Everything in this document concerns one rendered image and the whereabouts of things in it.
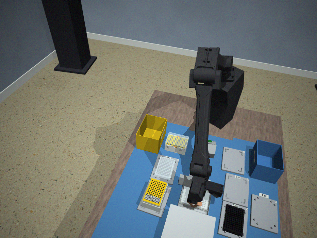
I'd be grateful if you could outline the blue bench mat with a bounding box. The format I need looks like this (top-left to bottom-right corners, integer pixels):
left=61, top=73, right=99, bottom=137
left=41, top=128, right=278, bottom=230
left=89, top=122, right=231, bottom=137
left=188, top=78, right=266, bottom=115
left=91, top=122, right=281, bottom=238

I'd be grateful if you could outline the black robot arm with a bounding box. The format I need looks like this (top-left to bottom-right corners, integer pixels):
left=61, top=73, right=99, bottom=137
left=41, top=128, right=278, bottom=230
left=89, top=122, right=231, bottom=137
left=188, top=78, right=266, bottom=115
left=188, top=47, right=235, bottom=202

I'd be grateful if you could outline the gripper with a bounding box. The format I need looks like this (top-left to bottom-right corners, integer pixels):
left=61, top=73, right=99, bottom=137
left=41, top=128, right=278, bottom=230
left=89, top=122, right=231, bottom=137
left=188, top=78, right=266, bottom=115
left=187, top=197, right=202, bottom=207

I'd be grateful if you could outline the yellow open-top bin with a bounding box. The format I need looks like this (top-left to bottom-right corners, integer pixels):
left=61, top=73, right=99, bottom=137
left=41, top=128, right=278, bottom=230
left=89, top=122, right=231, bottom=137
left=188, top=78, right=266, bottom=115
left=136, top=114, right=167, bottom=154

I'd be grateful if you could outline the blue open-top bin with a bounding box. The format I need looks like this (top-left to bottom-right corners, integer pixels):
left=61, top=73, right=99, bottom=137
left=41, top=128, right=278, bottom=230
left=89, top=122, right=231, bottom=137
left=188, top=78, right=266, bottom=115
left=250, top=139, right=284, bottom=184

